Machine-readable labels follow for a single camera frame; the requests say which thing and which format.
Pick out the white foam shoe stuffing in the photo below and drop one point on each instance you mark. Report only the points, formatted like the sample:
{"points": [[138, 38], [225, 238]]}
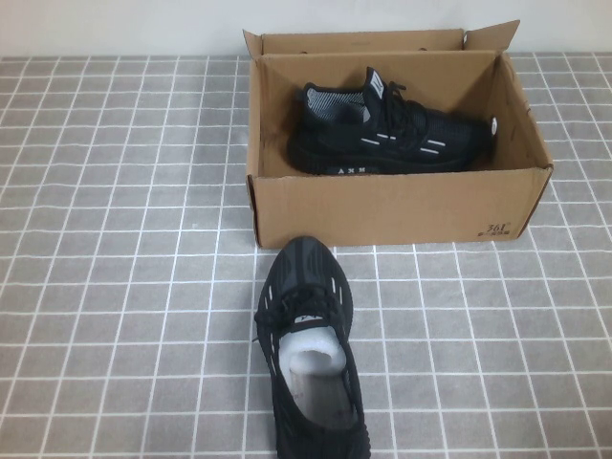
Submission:
{"points": [[313, 342]]}

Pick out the black knit sneaker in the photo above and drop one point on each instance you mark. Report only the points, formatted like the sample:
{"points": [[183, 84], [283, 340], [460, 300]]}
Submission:
{"points": [[344, 138], [306, 268]]}

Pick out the grey white-grid tablecloth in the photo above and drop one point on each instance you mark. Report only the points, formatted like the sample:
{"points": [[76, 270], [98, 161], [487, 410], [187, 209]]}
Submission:
{"points": [[119, 239]]}

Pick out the brown cardboard shoe box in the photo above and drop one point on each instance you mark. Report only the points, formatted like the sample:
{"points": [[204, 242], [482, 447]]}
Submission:
{"points": [[382, 210]]}

